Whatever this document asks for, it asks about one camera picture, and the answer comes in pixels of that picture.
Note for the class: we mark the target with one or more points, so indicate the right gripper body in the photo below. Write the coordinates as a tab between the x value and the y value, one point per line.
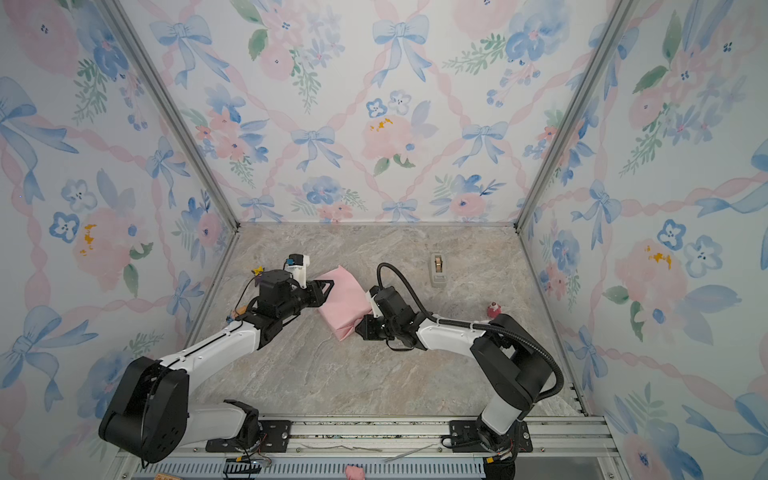
393	332

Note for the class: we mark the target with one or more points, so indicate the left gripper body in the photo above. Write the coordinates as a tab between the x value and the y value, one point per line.
298	301

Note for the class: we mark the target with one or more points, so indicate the purple wrapping paper sheet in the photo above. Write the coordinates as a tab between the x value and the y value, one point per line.
346	305

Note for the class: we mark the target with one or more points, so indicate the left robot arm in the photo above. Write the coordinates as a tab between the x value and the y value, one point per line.
150	414

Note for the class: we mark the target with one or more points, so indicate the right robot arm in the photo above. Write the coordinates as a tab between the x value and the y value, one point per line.
518	368

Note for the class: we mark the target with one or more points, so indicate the orange toy figure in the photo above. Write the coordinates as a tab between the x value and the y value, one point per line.
237	314

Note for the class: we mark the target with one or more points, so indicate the pink red toy figure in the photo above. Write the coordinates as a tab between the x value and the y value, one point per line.
493	310

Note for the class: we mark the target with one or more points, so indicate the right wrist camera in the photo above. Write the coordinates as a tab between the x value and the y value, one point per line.
375	310

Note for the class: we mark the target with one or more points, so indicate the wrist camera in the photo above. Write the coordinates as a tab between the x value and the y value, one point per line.
375	310
296	265

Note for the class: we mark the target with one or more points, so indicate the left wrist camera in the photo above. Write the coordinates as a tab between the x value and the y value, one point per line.
296	265

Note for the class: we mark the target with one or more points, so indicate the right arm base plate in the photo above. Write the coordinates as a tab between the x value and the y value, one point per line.
471	436

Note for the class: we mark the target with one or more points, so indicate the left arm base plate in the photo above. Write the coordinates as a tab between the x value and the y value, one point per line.
265	436

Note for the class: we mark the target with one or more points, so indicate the pink object on rail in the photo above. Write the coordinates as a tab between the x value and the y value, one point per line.
353	472

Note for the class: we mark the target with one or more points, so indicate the aluminium rail frame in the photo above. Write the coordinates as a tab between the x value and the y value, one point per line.
314	447

